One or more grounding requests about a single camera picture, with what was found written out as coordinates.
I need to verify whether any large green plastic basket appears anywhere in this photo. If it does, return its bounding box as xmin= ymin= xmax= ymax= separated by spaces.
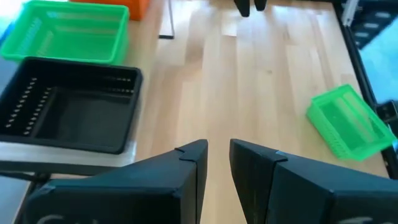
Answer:
xmin=0 ymin=0 xmax=131 ymax=65

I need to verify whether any large black plastic basket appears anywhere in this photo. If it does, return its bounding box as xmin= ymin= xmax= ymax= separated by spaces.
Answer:
xmin=0 ymin=56 xmax=144 ymax=156

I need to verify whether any white bracket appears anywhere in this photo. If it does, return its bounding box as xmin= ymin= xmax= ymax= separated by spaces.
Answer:
xmin=341 ymin=0 xmax=358 ymax=26

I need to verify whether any black table frame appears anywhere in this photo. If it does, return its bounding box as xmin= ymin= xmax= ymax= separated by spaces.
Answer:
xmin=332 ymin=0 xmax=398 ymax=180

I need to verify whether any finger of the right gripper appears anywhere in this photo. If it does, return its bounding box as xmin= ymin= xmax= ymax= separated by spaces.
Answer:
xmin=254 ymin=0 xmax=269 ymax=12
xmin=233 ymin=0 xmax=251 ymax=18

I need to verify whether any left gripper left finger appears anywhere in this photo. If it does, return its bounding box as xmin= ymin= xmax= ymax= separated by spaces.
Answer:
xmin=21 ymin=139 xmax=209 ymax=224

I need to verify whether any black table-level camera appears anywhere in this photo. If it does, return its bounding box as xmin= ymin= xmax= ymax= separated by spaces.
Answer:
xmin=374 ymin=100 xmax=398 ymax=125

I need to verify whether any small green plastic basket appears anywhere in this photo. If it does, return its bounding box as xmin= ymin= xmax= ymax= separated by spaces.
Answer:
xmin=305 ymin=83 xmax=398 ymax=162

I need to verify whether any large orange plastic basket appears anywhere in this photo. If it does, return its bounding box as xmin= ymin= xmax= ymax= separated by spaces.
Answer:
xmin=68 ymin=0 xmax=150 ymax=21

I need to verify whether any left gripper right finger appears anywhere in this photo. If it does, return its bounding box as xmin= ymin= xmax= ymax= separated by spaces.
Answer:
xmin=229 ymin=139 xmax=398 ymax=224

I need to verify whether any small black plastic basket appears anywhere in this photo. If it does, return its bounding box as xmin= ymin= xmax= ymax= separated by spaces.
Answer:
xmin=32 ymin=86 xmax=136 ymax=142

